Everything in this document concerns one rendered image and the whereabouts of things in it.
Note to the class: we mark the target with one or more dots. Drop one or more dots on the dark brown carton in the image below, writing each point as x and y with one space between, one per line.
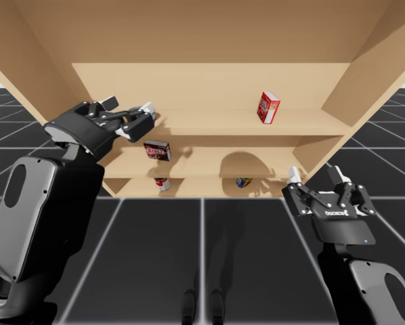
156 150

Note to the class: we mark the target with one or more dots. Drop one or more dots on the red and white carton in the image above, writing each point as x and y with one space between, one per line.
268 107

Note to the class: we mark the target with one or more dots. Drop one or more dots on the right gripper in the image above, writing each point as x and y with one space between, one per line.
344 223

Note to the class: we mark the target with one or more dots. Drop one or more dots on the green and blue rectangular can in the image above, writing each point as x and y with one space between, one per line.
244 182

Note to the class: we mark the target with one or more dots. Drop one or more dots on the red and white can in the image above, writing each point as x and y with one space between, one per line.
162 184

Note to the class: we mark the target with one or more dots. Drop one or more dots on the pale wooden shelf unit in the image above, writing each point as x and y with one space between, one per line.
206 84

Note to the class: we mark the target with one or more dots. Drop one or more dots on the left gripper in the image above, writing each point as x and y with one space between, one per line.
80 130

